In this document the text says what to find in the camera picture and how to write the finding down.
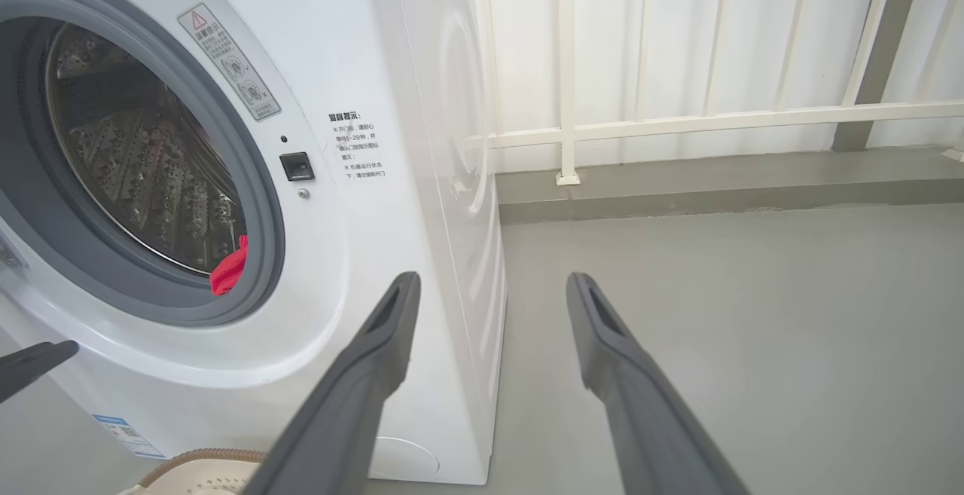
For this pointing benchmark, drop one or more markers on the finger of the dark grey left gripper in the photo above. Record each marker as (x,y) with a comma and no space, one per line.
(30,367)

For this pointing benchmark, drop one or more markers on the grey rubber door gasket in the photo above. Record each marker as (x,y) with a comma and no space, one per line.
(263,239)

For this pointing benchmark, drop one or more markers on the white front-load washing machine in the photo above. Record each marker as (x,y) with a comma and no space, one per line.
(361,254)

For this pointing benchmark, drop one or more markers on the white perforated basket brown rim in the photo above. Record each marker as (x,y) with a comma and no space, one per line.
(203,476)

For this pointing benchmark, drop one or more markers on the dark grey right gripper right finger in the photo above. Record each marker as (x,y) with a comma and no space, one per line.
(640,420)

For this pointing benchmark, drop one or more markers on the round white filter cover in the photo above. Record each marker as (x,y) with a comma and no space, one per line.
(407,459)

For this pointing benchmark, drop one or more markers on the grey concrete floor kerb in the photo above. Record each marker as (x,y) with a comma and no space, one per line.
(715,186)

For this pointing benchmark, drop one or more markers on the red garment with white stripes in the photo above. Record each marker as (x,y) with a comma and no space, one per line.
(230,269)

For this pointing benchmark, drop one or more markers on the perforated steel washer drum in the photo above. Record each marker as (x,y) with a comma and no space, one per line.
(135,156)

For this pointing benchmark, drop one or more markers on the blue white energy label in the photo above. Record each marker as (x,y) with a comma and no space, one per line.
(129,436)

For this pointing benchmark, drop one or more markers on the black door lock socket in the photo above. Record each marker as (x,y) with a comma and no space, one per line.
(297,166)

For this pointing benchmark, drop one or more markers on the grey square post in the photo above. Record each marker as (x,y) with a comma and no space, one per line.
(877,65)

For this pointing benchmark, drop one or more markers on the grey warning sticker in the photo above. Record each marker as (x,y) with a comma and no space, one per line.
(230,62)

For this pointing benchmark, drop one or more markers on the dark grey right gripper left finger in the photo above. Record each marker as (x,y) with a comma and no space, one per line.
(354,404)

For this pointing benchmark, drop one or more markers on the white metal railing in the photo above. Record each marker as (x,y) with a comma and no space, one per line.
(678,122)

